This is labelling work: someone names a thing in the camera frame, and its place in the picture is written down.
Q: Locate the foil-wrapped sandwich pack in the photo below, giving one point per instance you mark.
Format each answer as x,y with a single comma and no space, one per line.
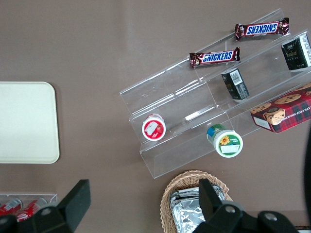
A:
184,216
187,190

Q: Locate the red cola bottle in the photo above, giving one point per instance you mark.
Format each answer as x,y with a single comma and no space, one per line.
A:
9,206
30,208

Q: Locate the cream rectangular serving tray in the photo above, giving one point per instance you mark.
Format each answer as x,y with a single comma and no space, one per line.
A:
26,121

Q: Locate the green sunflower-lid cup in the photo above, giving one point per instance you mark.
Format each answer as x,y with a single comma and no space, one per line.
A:
227,143

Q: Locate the Snickers chocolate bar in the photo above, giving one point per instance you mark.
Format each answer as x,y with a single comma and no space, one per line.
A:
262,28
215,58

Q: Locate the light wicker basket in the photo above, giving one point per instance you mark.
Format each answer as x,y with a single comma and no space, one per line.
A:
184,177

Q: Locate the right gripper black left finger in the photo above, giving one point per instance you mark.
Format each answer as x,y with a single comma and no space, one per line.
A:
73,204

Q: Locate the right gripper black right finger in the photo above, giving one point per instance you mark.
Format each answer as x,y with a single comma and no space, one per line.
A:
211,201

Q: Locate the clear acrylic bottle rack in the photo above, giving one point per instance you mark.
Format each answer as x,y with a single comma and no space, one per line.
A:
52,197

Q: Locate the clear acrylic stepped stand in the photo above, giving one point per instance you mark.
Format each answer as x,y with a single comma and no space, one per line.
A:
170,97

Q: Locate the red-lid yogurt cup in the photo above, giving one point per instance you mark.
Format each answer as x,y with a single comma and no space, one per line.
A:
153,127

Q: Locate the red tartan cookie box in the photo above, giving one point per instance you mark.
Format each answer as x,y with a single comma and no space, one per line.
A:
286,109

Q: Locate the small black drink carton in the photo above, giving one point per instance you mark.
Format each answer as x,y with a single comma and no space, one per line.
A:
296,52
234,83

